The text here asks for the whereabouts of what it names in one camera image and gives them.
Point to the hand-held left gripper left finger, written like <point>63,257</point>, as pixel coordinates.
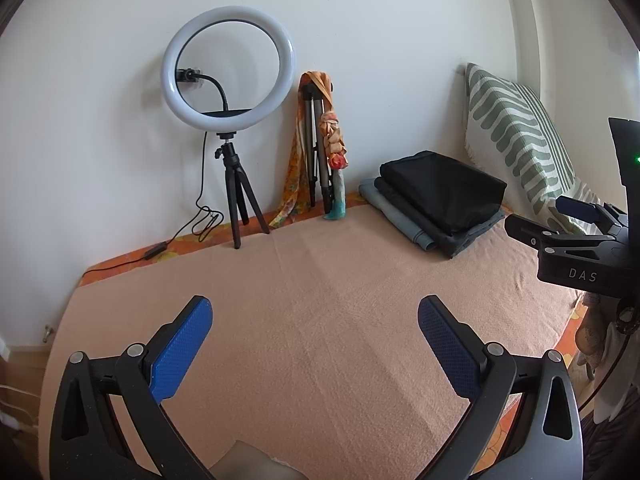
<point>180,350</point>

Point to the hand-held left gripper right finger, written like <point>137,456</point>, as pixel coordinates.
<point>447,350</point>

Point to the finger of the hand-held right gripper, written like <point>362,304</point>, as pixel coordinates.
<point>577,207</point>
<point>530,230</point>

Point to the black pants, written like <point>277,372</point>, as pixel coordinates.
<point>440,185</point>

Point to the dark grey folded pants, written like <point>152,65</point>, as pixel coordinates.
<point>455,245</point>

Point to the blue grey folded pants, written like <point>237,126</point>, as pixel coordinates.
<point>400,220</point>

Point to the green striped pillow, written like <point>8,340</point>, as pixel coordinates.
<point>510,125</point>

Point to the beige blanket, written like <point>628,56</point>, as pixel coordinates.
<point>320,310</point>

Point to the metal door stop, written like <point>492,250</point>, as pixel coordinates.
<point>46,332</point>

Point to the grey cloth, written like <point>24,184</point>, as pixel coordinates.
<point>265,462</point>

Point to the black tripod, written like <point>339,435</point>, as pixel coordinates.
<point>231,180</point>

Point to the grey tripod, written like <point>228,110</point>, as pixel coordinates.
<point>326,187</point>

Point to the folded tripod with orange scarf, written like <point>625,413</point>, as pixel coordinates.
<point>296,170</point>

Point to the black gooseneck phone holder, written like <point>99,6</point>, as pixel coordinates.
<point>187,76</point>

